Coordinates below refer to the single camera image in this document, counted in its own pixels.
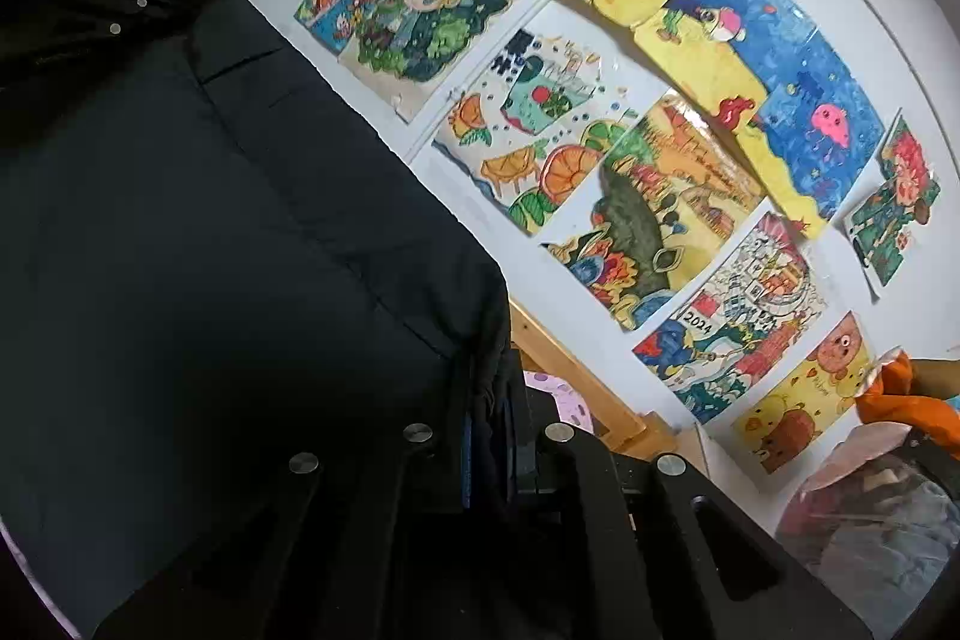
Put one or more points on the blond-haired figure drawing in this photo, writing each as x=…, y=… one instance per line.
x=435, y=25

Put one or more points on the black padded jacket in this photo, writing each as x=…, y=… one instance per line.
x=225, y=235

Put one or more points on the clear plastic bag of clothes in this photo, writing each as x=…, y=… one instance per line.
x=877, y=535

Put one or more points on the colourful city drawing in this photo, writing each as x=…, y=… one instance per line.
x=739, y=317

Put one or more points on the pink jellyfish drawing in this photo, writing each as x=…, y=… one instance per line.
x=817, y=145

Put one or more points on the blue fish drawing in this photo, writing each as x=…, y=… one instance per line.
x=742, y=40

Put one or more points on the wooden bed frame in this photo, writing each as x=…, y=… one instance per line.
x=585, y=385

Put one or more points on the yellow bear drawing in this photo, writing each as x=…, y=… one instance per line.
x=806, y=400

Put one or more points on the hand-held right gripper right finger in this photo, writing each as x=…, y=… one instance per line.
x=540, y=467

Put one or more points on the pink apple print blanket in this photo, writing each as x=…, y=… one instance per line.
x=559, y=400

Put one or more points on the orange cloth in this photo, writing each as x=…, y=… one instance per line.
x=915, y=396

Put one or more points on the group of children's paintings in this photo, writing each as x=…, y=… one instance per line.
x=427, y=130

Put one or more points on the red-haired figure drawing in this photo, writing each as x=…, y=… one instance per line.
x=896, y=205

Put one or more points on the green hill landscape drawing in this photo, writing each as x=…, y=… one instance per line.
x=652, y=220

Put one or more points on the oranges and fishbowl drawing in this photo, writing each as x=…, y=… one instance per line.
x=540, y=138

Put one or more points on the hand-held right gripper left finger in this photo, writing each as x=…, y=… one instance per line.
x=466, y=467

